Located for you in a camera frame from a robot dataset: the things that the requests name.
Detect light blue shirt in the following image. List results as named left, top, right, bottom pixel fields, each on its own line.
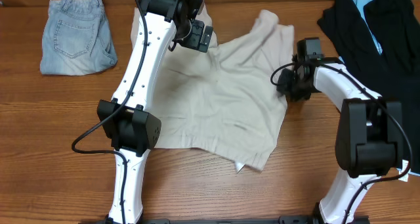
left=337, top=0, right=420, bottom=183

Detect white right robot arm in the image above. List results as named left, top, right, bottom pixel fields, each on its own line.
left=271, top=37, right=406, bottom=224

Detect folded light blue jeans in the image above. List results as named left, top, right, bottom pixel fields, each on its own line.
left=40, top=0, right=117, bottom=76

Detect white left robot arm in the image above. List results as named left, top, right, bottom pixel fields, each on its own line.
left=97, top=0, right=213, bottom=223

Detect black garment pile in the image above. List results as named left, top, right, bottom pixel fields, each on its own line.
left=316, top=0, right=420, bottom=175

